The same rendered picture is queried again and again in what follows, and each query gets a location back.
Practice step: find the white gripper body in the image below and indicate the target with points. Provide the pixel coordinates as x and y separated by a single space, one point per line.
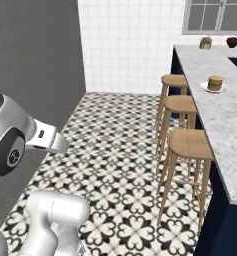
58 141

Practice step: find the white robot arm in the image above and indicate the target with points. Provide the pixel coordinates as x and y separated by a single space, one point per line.
13 133

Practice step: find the grey fridge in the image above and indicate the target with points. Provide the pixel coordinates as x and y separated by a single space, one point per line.
33 76

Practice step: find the dark blue dining counter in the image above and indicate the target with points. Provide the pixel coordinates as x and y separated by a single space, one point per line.
220 126

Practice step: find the brown pancake stack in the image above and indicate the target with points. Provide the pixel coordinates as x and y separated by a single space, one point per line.
215 83

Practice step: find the wooden bar stool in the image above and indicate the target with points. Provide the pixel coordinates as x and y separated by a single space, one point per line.
173 81
186 146
180 106

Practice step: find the white plate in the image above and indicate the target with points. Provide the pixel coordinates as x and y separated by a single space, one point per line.
212 89

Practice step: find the plant in yellow pot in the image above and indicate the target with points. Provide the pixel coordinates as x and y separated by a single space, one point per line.
206 43

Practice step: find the grey framed window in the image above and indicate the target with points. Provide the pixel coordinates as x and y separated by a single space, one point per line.
216 15

